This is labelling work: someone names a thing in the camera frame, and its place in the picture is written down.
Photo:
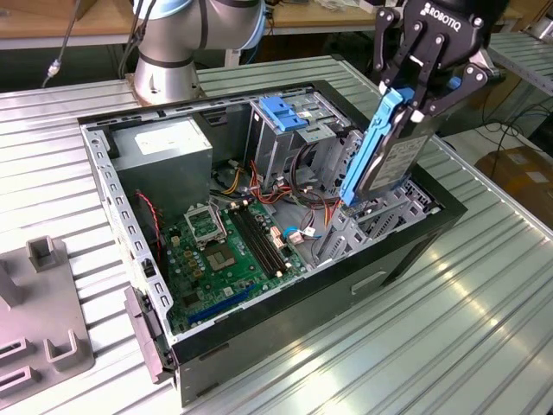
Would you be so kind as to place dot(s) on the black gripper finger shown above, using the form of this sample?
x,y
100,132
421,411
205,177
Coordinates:
x,y
380,43
453,91

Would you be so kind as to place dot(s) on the hard disk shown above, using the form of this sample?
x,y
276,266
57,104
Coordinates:
x,y
389,164

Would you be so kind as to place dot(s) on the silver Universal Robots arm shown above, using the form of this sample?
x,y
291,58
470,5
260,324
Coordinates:
x,y
173,65

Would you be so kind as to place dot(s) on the metal disk bay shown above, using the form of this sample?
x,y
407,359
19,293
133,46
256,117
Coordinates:
x,y
380,225

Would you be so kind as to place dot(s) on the metal slat side table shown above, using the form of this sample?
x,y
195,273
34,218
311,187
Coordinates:
x,y
527,56

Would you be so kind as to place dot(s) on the large labelled cardboard box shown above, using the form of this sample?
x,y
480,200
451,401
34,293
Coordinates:
x,y
518,181

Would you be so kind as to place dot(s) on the blue drive cage latch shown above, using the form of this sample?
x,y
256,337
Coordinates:
x,y
281,114

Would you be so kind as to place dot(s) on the metal optical drive cage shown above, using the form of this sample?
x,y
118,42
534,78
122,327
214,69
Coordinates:
x,y
276,151

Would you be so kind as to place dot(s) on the black RAM slot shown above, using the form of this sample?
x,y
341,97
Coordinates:
x,y
263,239
253,243

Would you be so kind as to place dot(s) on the grey Dell power supply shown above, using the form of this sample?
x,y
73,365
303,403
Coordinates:
x,y
164,181

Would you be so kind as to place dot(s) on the CPU socket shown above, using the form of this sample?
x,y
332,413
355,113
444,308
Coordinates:
x,y
221,259

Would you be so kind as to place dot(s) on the open black PC case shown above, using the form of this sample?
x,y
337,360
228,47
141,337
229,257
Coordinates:
x,y
302,328

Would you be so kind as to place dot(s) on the green motherboard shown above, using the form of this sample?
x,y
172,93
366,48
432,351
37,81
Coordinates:
x,y
224,285

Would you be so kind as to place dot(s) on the plain cardboard box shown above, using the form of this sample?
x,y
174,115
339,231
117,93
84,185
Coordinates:
x,y
86,5

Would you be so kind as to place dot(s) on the blue expansion slot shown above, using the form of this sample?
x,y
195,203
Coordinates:
x,y
220,306

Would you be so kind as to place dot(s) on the wooden desk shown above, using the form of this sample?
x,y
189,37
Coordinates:
x,y
34,23

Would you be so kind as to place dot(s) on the grey parts rack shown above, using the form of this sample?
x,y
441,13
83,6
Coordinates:
x,y
52,302

